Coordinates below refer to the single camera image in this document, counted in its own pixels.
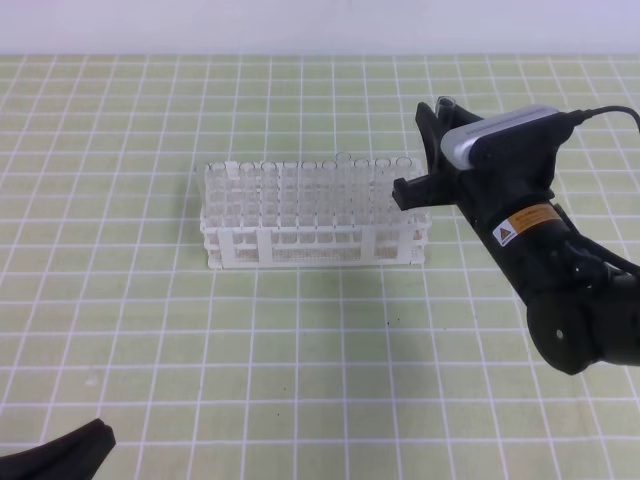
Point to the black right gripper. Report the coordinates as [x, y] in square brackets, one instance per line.
[576, 292]

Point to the white test tube rack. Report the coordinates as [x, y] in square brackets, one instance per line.
[306, 214]

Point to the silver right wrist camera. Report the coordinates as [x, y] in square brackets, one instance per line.
[477, 145]

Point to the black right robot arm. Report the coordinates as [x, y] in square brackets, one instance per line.
[581, 299]

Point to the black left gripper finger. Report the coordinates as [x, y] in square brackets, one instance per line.
[76, 455]

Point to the clear glass test tube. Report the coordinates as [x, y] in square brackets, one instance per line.
[445, 109]

